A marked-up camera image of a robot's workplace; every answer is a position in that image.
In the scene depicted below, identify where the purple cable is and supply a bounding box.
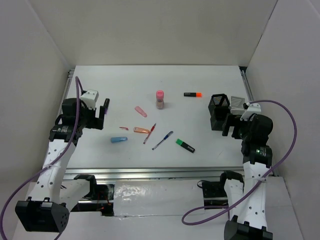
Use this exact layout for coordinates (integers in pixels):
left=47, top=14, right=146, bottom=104
left=0, top=76, right=85, bottom=240
left=181, top=99, right=297, bottom=225

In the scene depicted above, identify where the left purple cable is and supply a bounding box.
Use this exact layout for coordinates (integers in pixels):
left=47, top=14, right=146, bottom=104
left=0, top=76, right=85, bottom=240

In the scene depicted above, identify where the blue translucent cap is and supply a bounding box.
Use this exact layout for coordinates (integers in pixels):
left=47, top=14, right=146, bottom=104
left=110, top=136, right=128, bottom=143

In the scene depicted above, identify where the white mesh container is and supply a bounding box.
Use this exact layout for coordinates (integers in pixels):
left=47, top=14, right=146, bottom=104
left=230, top=96, right=245, bottom=110

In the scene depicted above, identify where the blue pen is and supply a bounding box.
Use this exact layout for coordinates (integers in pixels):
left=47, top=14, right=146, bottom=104
left=152, top=131, right=174, bottom=151

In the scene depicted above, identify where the green capped black highlighter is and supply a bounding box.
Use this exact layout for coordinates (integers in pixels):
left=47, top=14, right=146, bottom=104
left=175, top=138, right=195, bottom=153

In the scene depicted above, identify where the red pen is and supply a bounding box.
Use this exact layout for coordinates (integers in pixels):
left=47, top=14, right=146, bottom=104
left=143, top=123, right=156, bottom=144

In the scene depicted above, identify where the pink translucent cap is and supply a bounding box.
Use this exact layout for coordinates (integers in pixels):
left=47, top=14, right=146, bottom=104
left=134, top=106, right=148, bottom=118

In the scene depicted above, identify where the black mesh pen holder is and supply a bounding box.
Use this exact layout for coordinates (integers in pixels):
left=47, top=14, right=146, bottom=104
left=208, top=93, right=231, bottom=131

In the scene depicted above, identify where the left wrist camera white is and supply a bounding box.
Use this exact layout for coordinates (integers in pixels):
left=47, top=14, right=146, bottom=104
left=80, top=89, right=99, bottom=109

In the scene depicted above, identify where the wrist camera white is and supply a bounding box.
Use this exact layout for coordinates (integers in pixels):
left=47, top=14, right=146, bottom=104
left=80, top=89, right=99, bottom=109
left=240, top=102, right=262, bottom=121

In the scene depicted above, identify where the pink capped clear bottle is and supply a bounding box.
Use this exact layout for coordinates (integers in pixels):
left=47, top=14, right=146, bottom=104
left=155, top=90, right=165, bottom=109

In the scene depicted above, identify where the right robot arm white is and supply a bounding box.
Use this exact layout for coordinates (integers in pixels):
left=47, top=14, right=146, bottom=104
left=218, top=113, right=273, bottom=240

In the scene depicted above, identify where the orange capped black highlighter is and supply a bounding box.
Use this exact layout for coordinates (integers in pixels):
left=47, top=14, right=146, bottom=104
left=183, top=92, right=202, bottom=98

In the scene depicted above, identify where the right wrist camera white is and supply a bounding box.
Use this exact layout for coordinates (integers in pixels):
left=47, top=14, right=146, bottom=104
left=240, top=102, right=262, bottom=121

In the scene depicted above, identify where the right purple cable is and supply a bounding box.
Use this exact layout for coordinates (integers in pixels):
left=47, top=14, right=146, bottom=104
left=181, top=99, right=297, bottom=225

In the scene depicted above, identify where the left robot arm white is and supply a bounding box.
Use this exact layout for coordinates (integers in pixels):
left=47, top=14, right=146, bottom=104
left=15, top=97, right=110, bottom=233

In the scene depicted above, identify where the orange translucent cap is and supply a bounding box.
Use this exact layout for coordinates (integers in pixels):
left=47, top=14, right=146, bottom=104
left=133, top=127, right=150, bottom=134

